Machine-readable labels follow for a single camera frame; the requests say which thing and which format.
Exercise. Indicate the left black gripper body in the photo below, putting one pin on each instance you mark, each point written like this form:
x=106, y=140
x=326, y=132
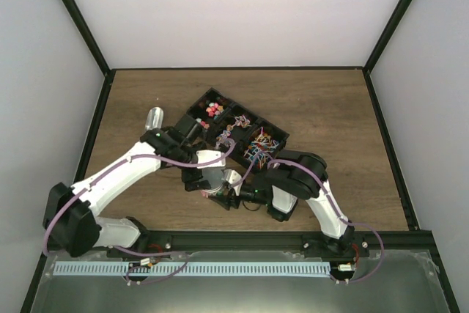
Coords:
x=187, y=178

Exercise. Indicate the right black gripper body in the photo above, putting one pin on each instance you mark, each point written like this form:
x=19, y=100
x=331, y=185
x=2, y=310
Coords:
x=232, y=193

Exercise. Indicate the round metal jar lid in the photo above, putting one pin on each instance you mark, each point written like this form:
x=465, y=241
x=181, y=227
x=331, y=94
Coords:
x=212, y=178

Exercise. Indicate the black three-compartment candy tray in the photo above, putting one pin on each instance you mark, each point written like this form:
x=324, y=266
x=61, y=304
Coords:
x=221, y=117

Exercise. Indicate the metal candy scoop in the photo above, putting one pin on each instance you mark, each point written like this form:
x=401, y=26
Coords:
x=154, y=119

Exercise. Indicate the clear glass jar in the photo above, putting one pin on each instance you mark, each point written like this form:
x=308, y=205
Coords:
x=214, y=192

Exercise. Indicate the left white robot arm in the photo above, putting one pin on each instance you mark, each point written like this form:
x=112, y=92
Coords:
x=73, y=218

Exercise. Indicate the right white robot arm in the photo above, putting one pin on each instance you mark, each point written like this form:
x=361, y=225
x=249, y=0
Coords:
x=290, y=177

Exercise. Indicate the pile of star candies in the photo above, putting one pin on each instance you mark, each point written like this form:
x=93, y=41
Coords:
x=207, y=111

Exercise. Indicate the pile of white-stick lollipops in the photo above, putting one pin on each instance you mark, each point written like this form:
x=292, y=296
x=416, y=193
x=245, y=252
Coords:
x=262, y=144

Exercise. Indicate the pile of rainbow lollipops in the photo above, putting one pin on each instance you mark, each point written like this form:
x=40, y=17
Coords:
x=234, y=128

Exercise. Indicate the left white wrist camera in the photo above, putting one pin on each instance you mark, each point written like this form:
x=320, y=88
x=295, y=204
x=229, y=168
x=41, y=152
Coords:
x=210, y=159

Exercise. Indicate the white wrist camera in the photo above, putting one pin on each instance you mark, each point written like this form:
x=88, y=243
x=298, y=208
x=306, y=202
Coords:
x=210, y=159
x=232, y=177

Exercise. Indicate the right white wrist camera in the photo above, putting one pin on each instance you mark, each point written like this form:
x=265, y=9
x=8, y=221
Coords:
x=232, y=177

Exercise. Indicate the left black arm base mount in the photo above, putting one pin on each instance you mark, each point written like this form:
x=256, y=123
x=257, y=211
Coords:
x=147, y=243

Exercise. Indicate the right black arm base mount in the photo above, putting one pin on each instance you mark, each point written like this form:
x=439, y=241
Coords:
x=316, y=244

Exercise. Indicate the light blue slotted cable duct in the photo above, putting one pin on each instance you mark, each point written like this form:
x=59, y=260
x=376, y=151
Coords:
x=290, y=269

